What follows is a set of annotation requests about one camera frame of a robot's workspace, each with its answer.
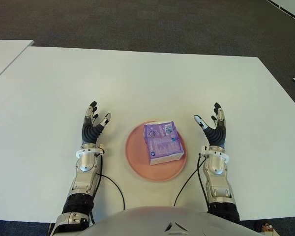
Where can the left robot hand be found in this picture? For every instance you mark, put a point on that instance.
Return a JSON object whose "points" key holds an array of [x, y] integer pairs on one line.
{"points": [[91, 131]]}

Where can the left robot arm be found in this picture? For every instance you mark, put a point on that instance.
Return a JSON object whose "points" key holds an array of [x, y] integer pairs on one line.
{"points": [[86, 172]]}

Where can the neighbouring white table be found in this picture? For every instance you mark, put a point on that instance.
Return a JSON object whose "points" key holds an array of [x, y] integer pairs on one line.
{"points": [[7, 56]]}

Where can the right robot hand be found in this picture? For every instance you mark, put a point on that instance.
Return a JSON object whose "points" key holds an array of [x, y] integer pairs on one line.
{"points": [[217, 135]]}

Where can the purple tissue paper pack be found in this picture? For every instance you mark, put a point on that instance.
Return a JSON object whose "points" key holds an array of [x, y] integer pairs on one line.
{"points": [[162, 145]]}

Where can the grey robot torso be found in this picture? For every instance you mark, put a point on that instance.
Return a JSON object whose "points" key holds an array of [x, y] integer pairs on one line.
{"points": [[174, 221]]}

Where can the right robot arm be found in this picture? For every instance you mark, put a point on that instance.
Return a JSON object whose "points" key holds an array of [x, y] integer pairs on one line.
{"points": [[217, 177]]}

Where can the pink round plate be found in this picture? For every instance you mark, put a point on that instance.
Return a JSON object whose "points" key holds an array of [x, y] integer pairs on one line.
{"points": [[137, 159]]}

